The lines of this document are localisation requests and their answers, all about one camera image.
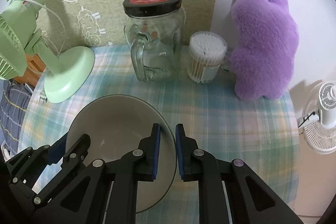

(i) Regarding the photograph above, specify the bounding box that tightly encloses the green desk fan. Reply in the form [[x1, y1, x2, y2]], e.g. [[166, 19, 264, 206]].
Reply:
[[1, 0, 95, 103]]

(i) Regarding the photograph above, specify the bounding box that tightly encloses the white standing fan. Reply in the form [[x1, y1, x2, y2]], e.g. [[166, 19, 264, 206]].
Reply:
[[297, 81, 336, 155]]

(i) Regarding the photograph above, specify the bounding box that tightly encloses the wooden chair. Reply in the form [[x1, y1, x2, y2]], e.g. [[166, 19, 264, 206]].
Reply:
[[14, 54, 46, 87]]

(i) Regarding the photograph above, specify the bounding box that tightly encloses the glass jar black lid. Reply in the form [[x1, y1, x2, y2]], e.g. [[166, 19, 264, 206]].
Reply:
[[123, 0, 185, 82]]

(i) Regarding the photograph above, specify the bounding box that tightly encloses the blue plaid tablecloth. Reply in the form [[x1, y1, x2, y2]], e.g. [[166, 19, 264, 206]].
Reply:
[[18, 44, 300, 224]]

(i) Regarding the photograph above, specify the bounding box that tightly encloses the purple plush toy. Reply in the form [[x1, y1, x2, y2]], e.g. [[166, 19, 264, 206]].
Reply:
[[230, 0, 299, 101]]

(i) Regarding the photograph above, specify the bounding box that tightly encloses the blue striped cloth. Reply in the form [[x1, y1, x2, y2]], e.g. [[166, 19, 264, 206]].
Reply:
[[1, 80, 34, 155]]

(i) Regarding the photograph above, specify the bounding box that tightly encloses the cotton swab container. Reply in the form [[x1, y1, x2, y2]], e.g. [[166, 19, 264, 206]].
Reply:
[[187, 31, 227, 84]]

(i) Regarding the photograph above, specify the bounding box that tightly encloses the large grey floral bowl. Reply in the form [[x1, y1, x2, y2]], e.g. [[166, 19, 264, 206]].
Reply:
[[66, 94, 177, 213]]

